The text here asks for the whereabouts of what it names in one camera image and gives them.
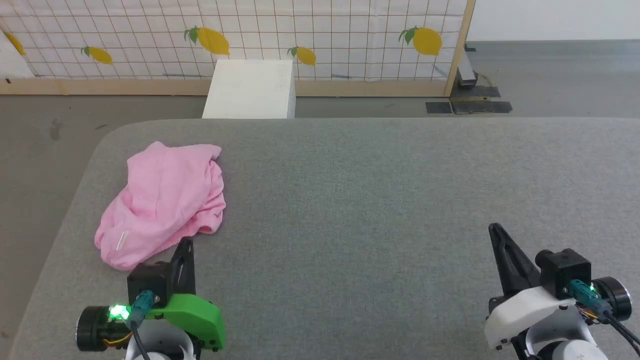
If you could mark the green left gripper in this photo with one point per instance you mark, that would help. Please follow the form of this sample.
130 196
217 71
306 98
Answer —
195 317

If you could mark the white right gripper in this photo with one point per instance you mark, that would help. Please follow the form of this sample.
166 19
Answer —
525 307

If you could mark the pink cloth garment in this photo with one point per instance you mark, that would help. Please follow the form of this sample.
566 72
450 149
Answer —
160 200

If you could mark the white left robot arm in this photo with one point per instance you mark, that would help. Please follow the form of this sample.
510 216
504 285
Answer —
165 347

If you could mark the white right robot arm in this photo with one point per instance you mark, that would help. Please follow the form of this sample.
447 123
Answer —
560 340

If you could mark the large black tape patch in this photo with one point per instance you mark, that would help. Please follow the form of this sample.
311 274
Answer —
480 102

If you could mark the grey fabric sofa cushion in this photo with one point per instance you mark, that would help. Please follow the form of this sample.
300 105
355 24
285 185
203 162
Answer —
350 200

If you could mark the small black tape patch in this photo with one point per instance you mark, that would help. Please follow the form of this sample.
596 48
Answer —
439 107

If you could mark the white box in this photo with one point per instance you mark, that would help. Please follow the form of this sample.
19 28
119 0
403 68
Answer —
250 90

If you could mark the grey metal partition foot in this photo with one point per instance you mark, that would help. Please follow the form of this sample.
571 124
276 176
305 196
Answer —
467 70

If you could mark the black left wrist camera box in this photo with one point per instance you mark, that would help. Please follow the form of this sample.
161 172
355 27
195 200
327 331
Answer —
147 280

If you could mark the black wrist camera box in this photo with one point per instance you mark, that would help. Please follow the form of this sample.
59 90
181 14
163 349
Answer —
147 280
565 270

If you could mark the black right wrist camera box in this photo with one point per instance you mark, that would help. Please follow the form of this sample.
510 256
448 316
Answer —
565 270

